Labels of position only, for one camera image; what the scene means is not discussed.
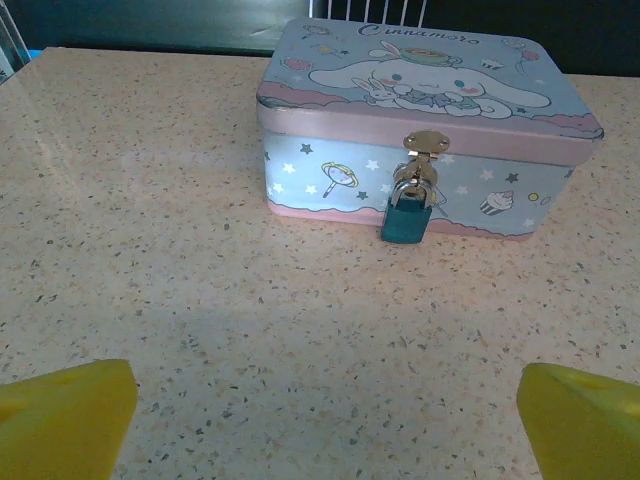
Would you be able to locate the pastel cartoon tin box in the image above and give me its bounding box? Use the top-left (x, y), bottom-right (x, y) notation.
top-left (255, 17), bottom-right (605, 244)

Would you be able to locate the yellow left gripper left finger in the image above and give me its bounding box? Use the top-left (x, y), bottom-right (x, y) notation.
top-left (0, 358), bottom-right (139, 480)

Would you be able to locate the teal padlock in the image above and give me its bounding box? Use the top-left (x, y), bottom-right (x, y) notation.
top-left (380, 177), bottom-right (434, 248)

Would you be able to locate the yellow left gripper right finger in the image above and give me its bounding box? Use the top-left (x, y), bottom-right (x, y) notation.
top-left (515, 362), bottom-right (640, 480)

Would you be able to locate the blue transparent side panel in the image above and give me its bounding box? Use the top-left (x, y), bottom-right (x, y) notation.
top-left (0, 0), bottom-right (32, 84)

